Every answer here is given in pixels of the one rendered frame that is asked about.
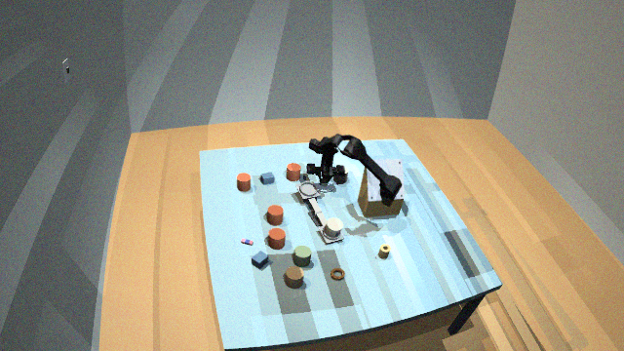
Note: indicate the dark cylinder with pale green top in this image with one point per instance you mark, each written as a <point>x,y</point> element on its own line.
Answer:
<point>301,256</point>

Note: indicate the orange flat ring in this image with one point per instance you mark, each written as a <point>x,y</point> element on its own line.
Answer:
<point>341,271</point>

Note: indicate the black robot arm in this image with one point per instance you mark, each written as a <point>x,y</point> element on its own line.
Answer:
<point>354,149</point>

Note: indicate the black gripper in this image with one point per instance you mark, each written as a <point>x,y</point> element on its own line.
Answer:
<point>311,169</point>

